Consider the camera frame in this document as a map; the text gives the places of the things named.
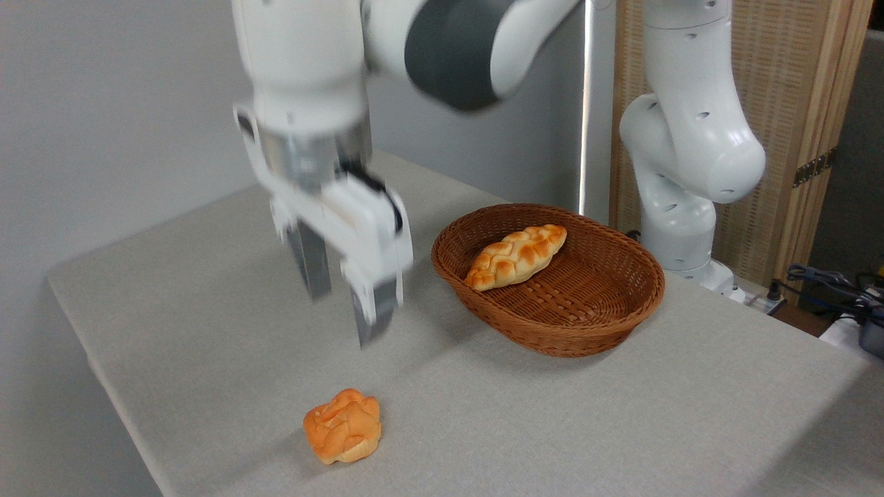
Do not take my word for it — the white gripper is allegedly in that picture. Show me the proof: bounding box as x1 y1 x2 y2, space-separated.
233 104 416 349

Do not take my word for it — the round bread roll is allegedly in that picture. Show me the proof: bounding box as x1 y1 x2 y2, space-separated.
302 388 383 465

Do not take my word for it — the long braided bread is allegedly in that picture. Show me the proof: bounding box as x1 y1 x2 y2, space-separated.
465 224 568 292

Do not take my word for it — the grey tablecloth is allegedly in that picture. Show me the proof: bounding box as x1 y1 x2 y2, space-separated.
46 148 884 497

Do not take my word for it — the brown wicker basket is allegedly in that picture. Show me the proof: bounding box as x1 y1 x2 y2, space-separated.
431 203 666 358

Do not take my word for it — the white vertical pole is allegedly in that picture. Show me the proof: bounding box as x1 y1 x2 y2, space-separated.
578 0 595 217

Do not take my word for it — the black screen hinge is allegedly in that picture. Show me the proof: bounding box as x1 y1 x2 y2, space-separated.
792 147 838 188

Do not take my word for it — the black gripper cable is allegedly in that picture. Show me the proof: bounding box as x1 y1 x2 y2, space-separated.
340 161 405 234

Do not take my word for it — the dark cable bundle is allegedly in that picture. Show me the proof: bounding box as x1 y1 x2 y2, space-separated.
768 264 884 327

